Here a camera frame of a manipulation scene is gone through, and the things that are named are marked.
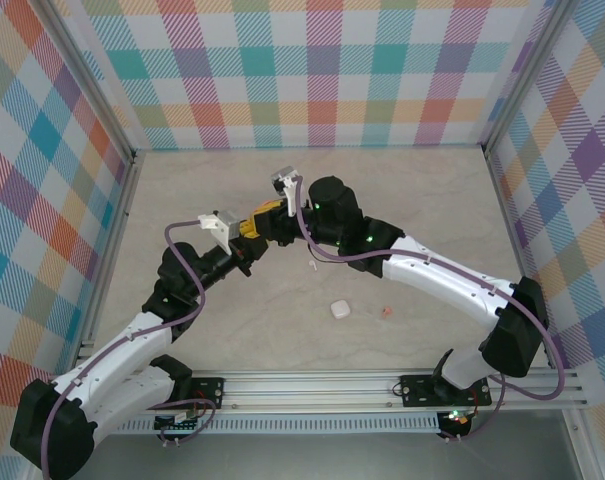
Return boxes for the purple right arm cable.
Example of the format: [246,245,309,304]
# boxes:
[294,174,568,441]

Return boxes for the control circuit board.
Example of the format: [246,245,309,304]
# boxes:
[439,408,472,427]
[154,409,206,434]

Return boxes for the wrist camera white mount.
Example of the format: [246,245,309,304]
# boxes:
[270,167,303,217]
[196,209,241,256]

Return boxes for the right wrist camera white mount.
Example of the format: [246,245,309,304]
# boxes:
[270,167,303,217]

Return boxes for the grey metal shelf panel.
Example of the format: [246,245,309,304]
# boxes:
[46,433,581,480]

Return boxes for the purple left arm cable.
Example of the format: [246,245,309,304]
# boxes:
[44,219,206,476]

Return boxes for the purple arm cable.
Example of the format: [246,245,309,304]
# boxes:
[44,219,206,476]
[294,174,568,441]

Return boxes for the right control circuit board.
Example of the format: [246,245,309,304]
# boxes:
[439,408,472,427]

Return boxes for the left control circuit board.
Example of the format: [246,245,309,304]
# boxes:
[154,409,206,434]

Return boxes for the aluminium frame side rail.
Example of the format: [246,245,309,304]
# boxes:
[481,143,556,371]
[76,149,144,371]

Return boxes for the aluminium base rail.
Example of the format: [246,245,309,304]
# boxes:
[76,369,591,412]

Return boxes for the aluminium frame post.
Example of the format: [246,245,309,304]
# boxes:
[34,0,143,166]
[561,407,605,480]
[481,0,574,152]

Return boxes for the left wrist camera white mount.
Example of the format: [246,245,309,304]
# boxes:
[196,209,241,256]

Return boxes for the slotted grey cable duct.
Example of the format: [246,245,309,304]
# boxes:
[61,417,441,435]

